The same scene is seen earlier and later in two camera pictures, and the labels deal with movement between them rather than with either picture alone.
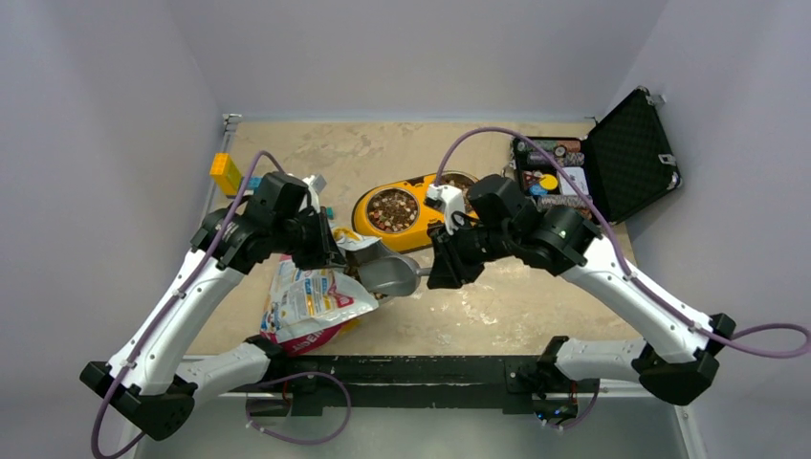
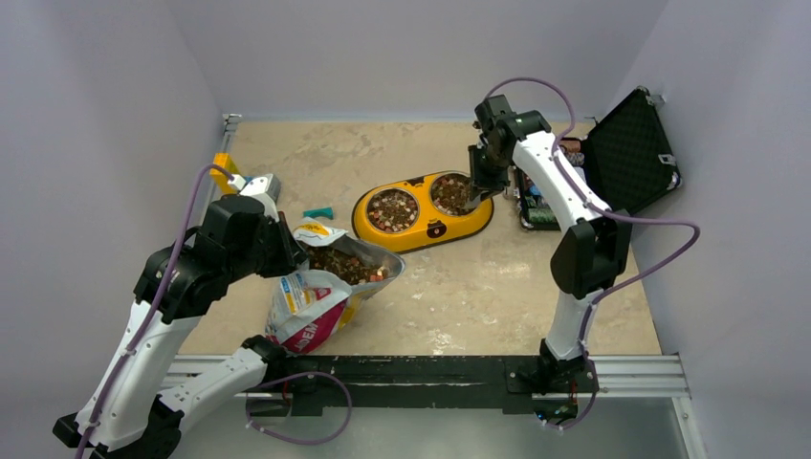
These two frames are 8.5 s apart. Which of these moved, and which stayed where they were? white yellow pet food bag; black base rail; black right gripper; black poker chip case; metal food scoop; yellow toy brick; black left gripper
Moved: black left gripper; black right gripper; metal food scoop
Stayed: black poker chip case; black base rail; white yellow pet food bag; yellow toy brick
